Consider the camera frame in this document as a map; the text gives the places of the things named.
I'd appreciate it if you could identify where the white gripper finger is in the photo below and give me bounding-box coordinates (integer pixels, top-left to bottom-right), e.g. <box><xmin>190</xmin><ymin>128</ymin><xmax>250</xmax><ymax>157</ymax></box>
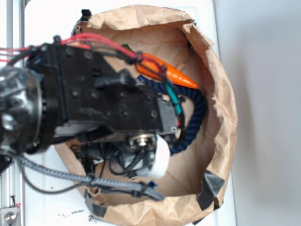
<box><xmin>148</xmin><ymin>135</ymin><xmax>170</xmax><ymax>179</ymax></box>

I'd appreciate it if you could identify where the red wire bundle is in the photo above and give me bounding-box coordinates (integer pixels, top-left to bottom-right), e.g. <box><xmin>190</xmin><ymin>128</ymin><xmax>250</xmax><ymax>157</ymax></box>
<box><xmin>0</xmin><ymin>32</ymin><xmax>167</xmax><ymax>73</ymax></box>

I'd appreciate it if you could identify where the navy blue rope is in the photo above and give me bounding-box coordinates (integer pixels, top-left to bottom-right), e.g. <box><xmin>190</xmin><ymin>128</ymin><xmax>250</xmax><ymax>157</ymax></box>
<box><xmin>137</xmin><ymin>74</ymin><xmax>207</xmax><ymax>156</ymax></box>

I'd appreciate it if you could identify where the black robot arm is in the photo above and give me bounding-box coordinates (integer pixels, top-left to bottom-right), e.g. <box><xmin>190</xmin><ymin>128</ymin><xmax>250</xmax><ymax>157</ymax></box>
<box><xmin>0</xmin><ymin>44</ymin><xmax>183</xmax><ymax>178</ymax></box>

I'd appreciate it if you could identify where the brown paper bag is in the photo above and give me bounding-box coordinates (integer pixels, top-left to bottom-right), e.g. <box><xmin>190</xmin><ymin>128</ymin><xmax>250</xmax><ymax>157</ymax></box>
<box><xmin>54</xmin><ymin>4</ymin><xmax>238</xmax><ymax>226</ymax></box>

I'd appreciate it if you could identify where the grey braided cable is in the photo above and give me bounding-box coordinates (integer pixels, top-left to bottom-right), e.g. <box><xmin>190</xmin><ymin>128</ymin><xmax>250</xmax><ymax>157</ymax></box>
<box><xmin>17</xmin><ymin>155</ymin><xmax>165</xmax><ymax>202</ymax></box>

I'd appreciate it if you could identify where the black mounting bracket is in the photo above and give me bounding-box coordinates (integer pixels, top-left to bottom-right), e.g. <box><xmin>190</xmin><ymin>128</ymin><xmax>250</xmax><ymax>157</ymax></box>
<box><xmin>0</xmin><ymin>154</ymin><xmax>13</xmax><ymax>175</ymax></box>

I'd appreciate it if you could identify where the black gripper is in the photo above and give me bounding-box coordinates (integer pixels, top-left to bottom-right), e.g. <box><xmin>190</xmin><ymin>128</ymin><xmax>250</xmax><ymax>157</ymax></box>
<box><xmin>28</xmin><ymin>44</ymin><xmax>178</xmax><ymax>177</ymax></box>

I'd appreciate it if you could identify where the orange toy carrot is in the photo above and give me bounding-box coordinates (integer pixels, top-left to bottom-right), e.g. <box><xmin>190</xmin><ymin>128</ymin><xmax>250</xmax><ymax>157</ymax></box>
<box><xmin>136</xmin><ymin>53</ymin><xmax>198</xmax><ymax>89</ymax></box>

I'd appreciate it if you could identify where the aluminium frame rail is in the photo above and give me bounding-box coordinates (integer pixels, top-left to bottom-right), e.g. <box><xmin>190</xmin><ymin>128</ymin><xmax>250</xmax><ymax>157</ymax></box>
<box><xmin>0</xmin><ymin>0</ymin><xmax>26</xmax><ymax>226</ymax></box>

